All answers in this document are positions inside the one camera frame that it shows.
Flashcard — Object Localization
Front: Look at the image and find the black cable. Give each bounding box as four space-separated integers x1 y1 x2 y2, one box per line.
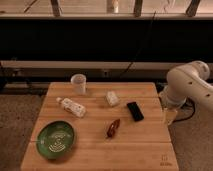
119 11 158 78

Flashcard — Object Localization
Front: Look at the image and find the white crumpled object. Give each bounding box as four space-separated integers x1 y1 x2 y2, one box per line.
106 91 119 106

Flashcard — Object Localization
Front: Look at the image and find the green ceramic bowl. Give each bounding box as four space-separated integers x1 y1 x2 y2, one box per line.
36 121 75 160

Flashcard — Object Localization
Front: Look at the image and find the white plastic bottle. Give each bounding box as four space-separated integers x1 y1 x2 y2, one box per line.
56 97 86 118

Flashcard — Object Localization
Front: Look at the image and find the translucent plastic cup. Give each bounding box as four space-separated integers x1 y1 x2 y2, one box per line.
70 74 86 95

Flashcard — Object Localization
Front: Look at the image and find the black smartphone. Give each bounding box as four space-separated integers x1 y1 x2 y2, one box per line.
127 102 144 121

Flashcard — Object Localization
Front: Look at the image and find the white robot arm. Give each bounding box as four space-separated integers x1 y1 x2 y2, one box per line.
159 61 213 125

